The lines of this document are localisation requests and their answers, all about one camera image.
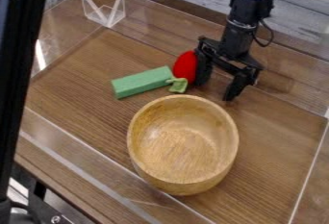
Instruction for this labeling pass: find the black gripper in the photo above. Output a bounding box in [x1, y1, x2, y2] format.
[195, 37, 264, 101]

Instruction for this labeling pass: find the red plush strawberry green stem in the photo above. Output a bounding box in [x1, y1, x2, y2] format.
[166, 50, 200, 94]

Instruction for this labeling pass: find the green rectangular block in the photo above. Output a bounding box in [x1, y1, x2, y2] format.
[113, 66, 173, 99]

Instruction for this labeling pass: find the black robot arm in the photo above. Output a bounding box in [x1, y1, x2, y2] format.
[195, 0, 275, 101]

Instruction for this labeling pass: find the wooden bowl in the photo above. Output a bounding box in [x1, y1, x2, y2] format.
[128, 94, 240, 196]

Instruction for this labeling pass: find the black metal stand base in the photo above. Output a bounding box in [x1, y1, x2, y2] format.
[0, 179, 77, 224]

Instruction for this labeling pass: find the black cable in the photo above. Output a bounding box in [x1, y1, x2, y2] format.
[252, 19, 276, 48]

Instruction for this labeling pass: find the black vertical frame post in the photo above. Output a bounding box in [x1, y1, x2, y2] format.
[0, 0, 47, 202]

